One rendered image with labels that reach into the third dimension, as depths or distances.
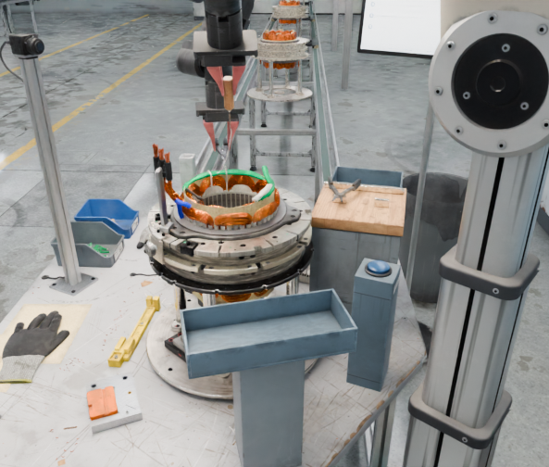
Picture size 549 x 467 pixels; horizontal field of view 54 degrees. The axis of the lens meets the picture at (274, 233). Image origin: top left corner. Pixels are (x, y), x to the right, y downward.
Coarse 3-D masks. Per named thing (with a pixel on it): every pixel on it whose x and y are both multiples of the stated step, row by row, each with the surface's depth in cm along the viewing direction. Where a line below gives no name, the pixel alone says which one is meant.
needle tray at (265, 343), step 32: (192, 320) 84; (224, 320) 86; (256, 320) 87; (288, 320) 87; (320, 320) 87; (352, 320) 81; (192, 352) 74; (224, 352) 75; (256, 352) 77; (288, 352) 78; (320, 352) 79; (256, 384) 81; (288, 384) 83; (256, 416) 84; (288, 416) 86; (256, 448) 87; (288, 448) 89
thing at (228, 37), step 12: (240, 12) 83; (216, 24) 82; (228, 24) 82; (240, 24) 84; (204, 36) 88; (216, 36) 84; (228, 36) 84; (240, 36) 85; (252, 36) 88; (204, 48) 86; (216, 48) 85; (228, 48) 85; (240, 48) 86; (252, 48) 86
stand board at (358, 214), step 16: (320, 192) 123; (352, 192) 123; (368, 192) 123; (320, 208) 115; (336, 208) 115; (352, 208) 115; (368, 208) 115; (384, 208) 115; (400, 208) 115; (320, 224) 112; (336, 224) 111; (352, 224) 111; (368, 224) 110; (384, 224) 109; (400, 224) 109
